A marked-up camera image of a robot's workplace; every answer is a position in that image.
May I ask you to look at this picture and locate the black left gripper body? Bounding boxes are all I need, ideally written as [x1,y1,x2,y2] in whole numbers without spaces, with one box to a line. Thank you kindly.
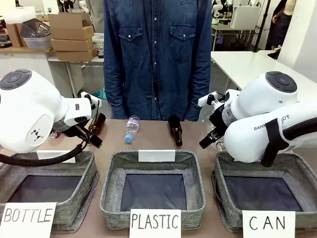
[70,123,94,142]

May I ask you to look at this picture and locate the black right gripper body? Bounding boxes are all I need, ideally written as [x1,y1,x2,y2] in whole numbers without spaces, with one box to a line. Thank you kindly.
[210,105,228,136]

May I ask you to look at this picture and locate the brown glass beer bottle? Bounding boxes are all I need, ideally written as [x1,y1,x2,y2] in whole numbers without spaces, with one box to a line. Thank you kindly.
[167,115,184,148]
[87,112,106,140]

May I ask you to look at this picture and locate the plastic water bottle pink label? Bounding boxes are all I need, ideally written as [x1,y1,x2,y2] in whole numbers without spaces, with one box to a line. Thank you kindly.
[123,114,142,145]

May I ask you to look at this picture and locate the person's right forearm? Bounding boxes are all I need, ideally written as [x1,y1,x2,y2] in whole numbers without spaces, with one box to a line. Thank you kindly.
[104,66,127,120]

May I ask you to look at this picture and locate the person's left forearm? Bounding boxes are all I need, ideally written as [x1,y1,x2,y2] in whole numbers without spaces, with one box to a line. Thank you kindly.
[185,66,213,122]

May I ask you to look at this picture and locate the grey fabric basket can label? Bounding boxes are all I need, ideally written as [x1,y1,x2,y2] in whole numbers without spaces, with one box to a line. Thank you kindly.
[211,151,317,233]

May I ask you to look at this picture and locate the grey fabric basket bottle label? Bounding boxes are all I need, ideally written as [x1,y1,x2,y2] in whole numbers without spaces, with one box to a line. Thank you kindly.
[0,150,100,234]

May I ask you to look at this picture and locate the grey fabric basket plastic label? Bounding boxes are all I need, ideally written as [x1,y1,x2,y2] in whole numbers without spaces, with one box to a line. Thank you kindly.
[99,149,207,230]

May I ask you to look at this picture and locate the white paper sign CAN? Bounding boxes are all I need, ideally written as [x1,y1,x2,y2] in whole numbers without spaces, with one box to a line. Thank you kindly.
[242,210,297,238]

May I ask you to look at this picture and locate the blank white card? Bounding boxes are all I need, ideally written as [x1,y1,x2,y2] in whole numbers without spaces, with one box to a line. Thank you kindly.
[36,149,77,164]
[138,149,176,163]

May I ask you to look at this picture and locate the teal floor item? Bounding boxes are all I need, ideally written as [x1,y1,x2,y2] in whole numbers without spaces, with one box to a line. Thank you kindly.
[95,89,108,101]

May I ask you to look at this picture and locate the large white work table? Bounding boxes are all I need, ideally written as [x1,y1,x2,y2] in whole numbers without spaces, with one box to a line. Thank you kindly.
[210,50,317,92]

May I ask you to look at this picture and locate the white table with metal legs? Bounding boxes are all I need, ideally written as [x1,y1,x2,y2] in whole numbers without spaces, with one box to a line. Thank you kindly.
[47,55,105,99]

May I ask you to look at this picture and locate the flat cardboard box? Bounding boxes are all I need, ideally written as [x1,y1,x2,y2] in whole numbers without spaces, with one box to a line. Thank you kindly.
[55,47,99,62]
[51,37,94,53]

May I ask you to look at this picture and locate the white cabinet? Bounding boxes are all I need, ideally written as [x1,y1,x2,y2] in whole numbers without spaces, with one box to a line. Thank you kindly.
[0,53,75,99]

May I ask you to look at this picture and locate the grey background lab table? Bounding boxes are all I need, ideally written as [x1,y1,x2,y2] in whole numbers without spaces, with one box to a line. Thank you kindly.
[211,23,257,52]

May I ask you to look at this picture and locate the white paper sign PLASTIC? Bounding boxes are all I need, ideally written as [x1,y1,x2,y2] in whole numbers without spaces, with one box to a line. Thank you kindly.
[128,208,182,238]

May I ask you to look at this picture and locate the person in denim shirt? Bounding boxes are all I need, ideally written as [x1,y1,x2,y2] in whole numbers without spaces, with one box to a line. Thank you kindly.
[103,0,213,122]

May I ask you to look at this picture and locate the wooden table top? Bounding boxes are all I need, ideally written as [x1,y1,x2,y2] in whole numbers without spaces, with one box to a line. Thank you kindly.
[0,46,56,57]

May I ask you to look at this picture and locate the clear plastic storage bin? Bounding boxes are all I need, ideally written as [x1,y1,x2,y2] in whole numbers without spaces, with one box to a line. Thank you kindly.
[23,35,53,50]

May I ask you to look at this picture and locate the white paper sign BOTTLE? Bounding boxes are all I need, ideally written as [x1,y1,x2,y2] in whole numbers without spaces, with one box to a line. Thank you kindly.
[0,202,58,238]

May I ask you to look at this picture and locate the white equipment case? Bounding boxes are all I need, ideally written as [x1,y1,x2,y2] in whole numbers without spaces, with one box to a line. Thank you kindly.
[230,4,264,31]

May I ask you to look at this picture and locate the large open cardboard box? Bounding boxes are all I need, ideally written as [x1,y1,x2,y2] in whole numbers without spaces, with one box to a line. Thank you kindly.
[47,12,95,41]

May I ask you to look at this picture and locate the black tripod pole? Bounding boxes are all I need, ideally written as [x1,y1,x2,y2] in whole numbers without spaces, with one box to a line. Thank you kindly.
[255,0,272,53]

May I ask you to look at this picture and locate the background person dark clothes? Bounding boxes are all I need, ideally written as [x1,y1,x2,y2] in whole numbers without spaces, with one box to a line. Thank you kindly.
[265,0,297,51]

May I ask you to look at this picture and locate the black perforated tray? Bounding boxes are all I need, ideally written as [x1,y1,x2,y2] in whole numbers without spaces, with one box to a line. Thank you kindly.
[21,19,52,38]

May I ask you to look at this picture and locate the small upright cardboard box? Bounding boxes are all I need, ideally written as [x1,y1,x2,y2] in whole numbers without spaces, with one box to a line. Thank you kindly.
[5,22,28,48]

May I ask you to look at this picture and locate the white foam block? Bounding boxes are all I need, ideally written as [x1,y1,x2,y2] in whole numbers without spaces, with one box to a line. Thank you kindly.
[4,6,37,25]

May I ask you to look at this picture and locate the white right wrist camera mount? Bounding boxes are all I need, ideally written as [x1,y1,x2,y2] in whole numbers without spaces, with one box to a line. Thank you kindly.
[198,92,227,108]

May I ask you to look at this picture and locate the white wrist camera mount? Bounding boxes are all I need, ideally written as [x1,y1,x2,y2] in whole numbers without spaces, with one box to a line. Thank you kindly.
[80,91,103,110]
[198,92,227,108]

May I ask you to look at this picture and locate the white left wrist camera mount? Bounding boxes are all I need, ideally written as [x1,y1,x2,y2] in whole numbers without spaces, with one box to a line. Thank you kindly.
[80,91,103,110]

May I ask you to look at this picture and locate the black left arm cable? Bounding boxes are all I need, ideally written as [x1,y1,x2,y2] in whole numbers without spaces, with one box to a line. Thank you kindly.
[0,100,103,168]

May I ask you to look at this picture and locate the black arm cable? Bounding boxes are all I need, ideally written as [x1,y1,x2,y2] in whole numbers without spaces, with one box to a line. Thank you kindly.
[279,119,317,149]
[0,100,103,168]

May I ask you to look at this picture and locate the black velcro cable strap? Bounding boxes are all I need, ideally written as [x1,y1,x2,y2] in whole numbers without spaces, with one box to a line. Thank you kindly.
[261,118,290,168]

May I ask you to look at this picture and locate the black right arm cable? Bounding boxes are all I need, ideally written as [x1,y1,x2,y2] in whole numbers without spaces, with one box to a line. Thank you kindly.
[279,119,317,149]

